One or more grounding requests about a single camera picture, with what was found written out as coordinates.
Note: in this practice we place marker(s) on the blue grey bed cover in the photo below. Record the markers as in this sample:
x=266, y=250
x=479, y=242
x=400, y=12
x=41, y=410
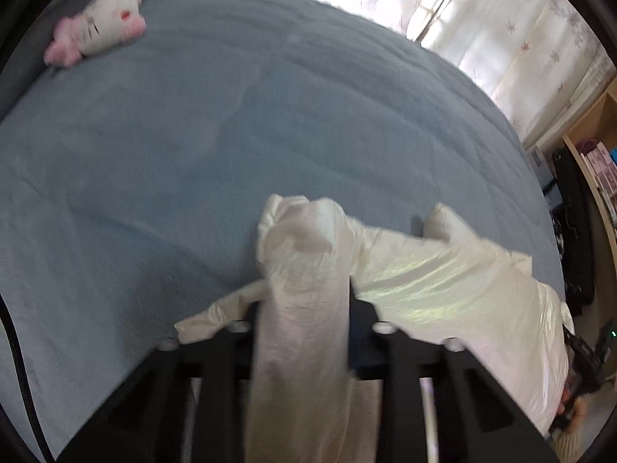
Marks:
x=241, y=130

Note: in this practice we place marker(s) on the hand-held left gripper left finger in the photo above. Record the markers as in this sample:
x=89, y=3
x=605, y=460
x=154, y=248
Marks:
x=241, y=347

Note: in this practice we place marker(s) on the white cardboard box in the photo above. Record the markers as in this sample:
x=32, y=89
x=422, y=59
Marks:
x=539, y=161

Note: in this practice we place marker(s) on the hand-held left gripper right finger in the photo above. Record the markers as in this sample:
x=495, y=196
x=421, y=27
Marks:
x=366, y=342

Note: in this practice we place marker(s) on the long black bag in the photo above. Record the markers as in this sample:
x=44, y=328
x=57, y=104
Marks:
x=573, y=202

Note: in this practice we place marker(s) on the wooden shelf unit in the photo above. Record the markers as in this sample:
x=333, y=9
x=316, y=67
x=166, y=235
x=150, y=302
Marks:
x=585, y=130

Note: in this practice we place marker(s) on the white shiny puffer jacket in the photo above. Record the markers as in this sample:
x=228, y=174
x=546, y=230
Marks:
x=308, y=299

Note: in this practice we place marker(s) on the black and white patterned cloth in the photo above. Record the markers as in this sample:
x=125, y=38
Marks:
x=556, y=234

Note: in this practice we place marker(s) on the person's right hand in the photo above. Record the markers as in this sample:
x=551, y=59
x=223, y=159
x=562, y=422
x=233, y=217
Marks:
x=573, y=407

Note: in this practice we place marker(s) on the grey folded blanket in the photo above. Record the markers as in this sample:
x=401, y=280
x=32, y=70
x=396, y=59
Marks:
x=29, y=33

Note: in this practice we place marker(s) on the pink drawer boxes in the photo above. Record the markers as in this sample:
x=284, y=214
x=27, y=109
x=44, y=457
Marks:
x=600, y=161

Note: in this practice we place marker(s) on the white and pink cat plush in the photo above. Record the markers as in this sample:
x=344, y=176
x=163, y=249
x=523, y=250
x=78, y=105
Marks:
x=106, y=19

